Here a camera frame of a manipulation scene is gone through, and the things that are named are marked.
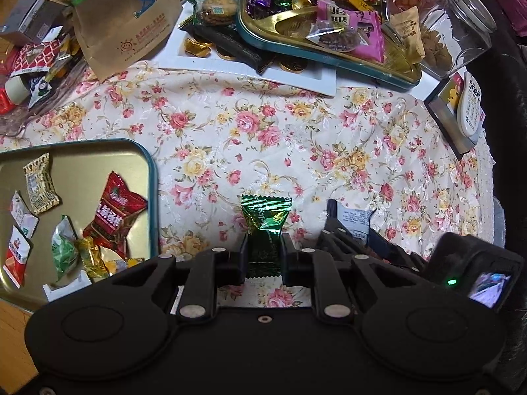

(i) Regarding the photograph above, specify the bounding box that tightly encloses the gold foil candy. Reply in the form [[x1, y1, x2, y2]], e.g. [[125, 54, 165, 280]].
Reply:
[[78, 236, 112, 279]]

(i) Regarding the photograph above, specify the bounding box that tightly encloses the white remote control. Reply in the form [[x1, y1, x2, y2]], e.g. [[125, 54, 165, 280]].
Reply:
[[457, 71, 487, 139]]

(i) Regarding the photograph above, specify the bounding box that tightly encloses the blue white packet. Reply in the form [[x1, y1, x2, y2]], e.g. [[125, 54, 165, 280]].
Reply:
[[26, 71, 54, 100]]

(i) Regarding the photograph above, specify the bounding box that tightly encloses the clear glass dish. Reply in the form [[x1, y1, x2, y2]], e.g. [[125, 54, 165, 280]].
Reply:
[[0, 49, 84, 137]]

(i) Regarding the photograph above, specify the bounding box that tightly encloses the kraft paper snack packet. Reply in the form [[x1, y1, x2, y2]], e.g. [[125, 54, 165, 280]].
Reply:
[[389, 8, 427, 65]]

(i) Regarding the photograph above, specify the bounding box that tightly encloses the floral tablecloth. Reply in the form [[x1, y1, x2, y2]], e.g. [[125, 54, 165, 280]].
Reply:
[[0, 60, 495, 310]]

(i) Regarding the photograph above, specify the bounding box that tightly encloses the orange white snack packet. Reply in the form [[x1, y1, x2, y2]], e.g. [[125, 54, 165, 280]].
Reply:
[[104, 257, 145, 277]]

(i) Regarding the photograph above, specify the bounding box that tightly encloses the brown paper bag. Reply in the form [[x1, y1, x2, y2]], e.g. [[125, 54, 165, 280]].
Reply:
[[71, 0, 184, 84]]

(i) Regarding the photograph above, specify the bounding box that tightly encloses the grey cardboard box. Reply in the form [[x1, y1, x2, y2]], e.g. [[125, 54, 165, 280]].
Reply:
[[0, 0, 75, 46]]

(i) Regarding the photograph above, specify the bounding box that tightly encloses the red white patterned packet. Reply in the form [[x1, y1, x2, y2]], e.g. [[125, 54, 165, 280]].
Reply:
[[10, 40, 69, 77]]

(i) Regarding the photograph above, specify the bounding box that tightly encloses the large clear jar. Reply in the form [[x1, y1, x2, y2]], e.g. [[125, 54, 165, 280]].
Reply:
[[419, 0, 500, 80]]

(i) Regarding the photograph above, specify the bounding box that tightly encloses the white flat tray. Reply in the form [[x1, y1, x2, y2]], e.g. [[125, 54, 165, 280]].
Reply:
[[158, 0, 339, 98]]

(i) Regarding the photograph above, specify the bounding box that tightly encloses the white lace cloth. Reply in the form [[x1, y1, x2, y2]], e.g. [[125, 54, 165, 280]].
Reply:
[[473, 139, 496, 240]]

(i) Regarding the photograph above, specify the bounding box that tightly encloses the yellow patterned snack packet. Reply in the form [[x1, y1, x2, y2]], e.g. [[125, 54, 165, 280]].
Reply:
[[22, 152, 62, 215]]

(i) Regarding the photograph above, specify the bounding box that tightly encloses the white red snack packet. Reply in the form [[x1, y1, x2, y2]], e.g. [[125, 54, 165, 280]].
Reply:
[[2, 226, 33, 289]]

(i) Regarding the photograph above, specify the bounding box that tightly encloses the pale grey snack packet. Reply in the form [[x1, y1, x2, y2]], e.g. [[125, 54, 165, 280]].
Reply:
[[43, 273, 92, 302]]

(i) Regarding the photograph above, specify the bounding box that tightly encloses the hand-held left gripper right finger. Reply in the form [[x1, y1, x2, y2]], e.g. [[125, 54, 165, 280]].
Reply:
[[282, 232, 421, 324]]

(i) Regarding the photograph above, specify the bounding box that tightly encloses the long black packet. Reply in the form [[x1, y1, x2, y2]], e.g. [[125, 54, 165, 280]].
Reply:
[[180, 22, 273, 75]]

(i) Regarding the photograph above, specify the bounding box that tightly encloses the white packet with black text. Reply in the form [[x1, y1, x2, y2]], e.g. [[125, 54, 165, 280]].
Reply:
[[338, 207, 374, 240]]

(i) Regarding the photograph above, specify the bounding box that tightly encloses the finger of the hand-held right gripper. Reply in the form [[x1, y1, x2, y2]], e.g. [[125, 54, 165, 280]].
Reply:
[[368, 216, 430, 273], [316, 198, 364, 256]]

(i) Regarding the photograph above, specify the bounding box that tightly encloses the teal tin tray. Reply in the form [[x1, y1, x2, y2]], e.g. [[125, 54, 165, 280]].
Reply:
[[236, 0, 423, 92]]

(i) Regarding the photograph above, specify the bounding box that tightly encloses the gold tin tray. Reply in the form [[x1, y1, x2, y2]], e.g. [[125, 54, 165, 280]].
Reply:
[[0, 137, 160, 314]]

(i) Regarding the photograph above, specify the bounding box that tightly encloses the white green snack packet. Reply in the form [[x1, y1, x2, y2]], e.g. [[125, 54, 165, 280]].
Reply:
[[51, 216, 81, 285]]

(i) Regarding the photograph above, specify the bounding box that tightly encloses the pink snack packet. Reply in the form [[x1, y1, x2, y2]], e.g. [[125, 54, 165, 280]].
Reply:
[[317, 0, 386, 63]]

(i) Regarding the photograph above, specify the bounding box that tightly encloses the clear packet of brown snack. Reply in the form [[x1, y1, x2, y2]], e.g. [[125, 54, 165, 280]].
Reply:
[[306, 20, 363, 53]]

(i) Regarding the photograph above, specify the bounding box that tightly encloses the clear tape roll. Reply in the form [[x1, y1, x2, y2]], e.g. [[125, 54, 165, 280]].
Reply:
[[4, 76, 32, 102]]

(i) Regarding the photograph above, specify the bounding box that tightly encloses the small red packet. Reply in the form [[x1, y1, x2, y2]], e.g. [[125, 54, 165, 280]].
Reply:
[[0, 90, 17, 117]]

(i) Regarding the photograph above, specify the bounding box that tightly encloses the black sofa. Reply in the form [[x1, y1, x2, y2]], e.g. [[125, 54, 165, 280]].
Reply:
[[449, 0, 527, 256]]

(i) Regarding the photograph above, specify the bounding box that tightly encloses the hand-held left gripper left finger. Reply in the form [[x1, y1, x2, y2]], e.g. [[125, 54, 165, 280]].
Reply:
[[108, 232, 250, 324]]

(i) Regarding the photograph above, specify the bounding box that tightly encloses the green foil candy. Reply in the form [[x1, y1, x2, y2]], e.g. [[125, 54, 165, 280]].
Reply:
[[240, 195, 293, 277]]

